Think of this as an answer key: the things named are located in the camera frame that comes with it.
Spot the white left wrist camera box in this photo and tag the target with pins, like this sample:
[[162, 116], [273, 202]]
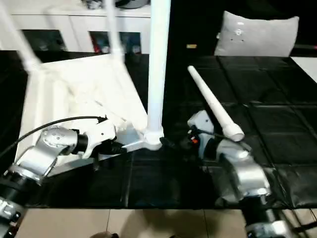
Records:
[[101, 134]]

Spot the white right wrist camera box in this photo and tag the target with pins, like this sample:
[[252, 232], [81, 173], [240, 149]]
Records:
[[201, 124]]

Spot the white flat panel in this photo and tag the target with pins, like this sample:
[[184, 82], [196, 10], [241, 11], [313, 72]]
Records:
[[305, 68]]

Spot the grey cushion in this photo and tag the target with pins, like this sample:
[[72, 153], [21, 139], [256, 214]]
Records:
[[257, 34]]

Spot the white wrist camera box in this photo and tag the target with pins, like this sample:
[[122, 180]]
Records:
[[101, 134], [201, 124]]

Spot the grey helmet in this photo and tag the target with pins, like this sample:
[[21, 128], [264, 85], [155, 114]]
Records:
[[133, 3]]

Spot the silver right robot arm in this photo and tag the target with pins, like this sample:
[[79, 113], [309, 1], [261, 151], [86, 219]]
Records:
[[245, 168]]

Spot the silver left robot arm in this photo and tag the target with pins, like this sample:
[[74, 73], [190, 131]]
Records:
[[47, 146]]

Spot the black quilted mat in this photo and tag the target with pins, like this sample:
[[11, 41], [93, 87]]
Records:
[[272, 99]]

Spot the black cabinet with gold label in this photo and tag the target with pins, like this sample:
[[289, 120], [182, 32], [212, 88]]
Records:
[[193, 24]]

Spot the white plastic table top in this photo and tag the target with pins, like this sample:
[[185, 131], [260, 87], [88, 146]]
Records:
[[86, 86]]

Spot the white sideboard with glass doors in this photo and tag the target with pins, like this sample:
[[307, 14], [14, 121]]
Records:
[[74, 24]]

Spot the white plastic table leg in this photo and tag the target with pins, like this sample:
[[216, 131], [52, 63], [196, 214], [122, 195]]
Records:
[[23, 44], [115, 37], [213, 101], [158, 62]]

